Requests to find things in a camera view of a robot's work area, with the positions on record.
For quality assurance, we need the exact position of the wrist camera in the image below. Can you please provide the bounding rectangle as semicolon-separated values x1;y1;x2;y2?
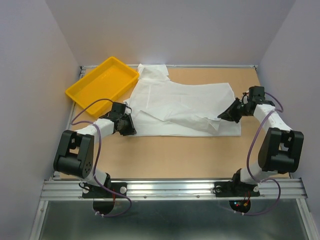
248;86;265;101
110;102;129;115

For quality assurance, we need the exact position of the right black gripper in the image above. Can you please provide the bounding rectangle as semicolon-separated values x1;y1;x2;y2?
216;97;251;123

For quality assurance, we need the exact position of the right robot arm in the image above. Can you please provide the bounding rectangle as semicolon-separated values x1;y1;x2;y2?
213;98;304;197

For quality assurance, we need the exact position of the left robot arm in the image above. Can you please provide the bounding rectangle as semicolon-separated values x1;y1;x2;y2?
53;112;137;197

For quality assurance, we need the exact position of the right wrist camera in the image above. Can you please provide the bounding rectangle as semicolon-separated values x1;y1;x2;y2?
248;86;265;101

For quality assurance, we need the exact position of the aluminium back rail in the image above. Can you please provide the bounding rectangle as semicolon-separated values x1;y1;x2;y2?
80;64;259;71

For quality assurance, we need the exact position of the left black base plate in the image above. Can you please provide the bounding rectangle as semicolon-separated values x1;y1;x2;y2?
78;182;128;199

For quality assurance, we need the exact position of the yellow plastic tray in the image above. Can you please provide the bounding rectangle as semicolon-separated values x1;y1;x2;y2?
65;56;139;109

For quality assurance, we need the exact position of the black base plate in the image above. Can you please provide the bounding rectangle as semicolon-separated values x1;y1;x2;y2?
78;182;128;199
212;181;260;198

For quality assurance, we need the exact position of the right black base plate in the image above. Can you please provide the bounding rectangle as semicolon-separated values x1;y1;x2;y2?
212;181;260;198

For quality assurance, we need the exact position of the aluminium front rail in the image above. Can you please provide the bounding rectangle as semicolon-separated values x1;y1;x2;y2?
40;178;308;202

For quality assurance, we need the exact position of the aluminium left side rail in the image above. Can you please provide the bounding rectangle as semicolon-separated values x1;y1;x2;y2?
51;66;87;180

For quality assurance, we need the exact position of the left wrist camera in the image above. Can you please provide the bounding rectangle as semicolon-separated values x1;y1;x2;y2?
110;102;129;115

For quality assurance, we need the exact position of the white long sleeve shirt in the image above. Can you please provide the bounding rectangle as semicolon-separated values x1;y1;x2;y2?
125;64;241;137

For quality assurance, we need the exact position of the aluminium rail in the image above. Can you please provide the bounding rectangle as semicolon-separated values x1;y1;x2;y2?
51;66;87;180
80;64;259;71
40;178;308;202

